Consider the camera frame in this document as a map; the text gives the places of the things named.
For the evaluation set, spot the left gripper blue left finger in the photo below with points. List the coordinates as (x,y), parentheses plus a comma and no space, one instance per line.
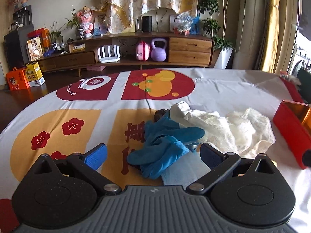
(85,166)

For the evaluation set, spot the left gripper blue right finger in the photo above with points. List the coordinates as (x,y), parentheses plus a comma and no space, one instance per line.
(221,166)

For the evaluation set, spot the white mesh cloth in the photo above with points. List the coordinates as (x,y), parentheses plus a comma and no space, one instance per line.
(246,134)

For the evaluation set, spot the white fabric cloth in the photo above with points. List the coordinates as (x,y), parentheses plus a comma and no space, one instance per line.
(178,113)

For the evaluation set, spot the light blue face mask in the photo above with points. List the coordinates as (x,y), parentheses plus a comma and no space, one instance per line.
(187,169)

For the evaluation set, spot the printed white tablecloth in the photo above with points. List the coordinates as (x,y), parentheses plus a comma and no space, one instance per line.
(112,109)

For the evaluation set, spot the brown hair scrunchie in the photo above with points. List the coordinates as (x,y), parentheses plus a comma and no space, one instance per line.
(159,114)

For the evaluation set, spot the red storage box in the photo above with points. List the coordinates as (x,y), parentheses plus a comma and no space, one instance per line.
(293,122)

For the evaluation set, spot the white wifi router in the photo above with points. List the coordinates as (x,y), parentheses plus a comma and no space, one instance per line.
(109,54)

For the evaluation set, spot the yellow carton box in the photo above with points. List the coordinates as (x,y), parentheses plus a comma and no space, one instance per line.
(34,75)

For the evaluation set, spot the yellow curtain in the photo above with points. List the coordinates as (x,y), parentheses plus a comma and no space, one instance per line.
(266,60)

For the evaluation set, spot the orange gift box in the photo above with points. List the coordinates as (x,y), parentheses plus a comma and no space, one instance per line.
(16,79)

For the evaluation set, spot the purple kettlebell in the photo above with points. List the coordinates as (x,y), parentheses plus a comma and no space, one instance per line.
(158,54)

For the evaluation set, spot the snack box on cabinet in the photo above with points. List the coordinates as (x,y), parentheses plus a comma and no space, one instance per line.
(34,49)

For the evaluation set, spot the wooden TV cabinet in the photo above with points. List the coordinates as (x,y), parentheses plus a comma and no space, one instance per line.
(181,50)

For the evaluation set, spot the small potted plant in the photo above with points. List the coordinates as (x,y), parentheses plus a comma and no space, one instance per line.
(75,22)

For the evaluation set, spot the clear plastic bag of items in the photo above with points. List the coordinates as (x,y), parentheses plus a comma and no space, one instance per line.
(182,24)

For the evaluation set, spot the pink plush doll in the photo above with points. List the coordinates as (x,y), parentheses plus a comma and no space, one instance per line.
(85,17)

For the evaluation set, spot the black cylinder speaker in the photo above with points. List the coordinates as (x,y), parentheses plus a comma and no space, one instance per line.
(146,24)

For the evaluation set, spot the potted green tree white planter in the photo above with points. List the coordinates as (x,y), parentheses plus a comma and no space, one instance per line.
(215,26)

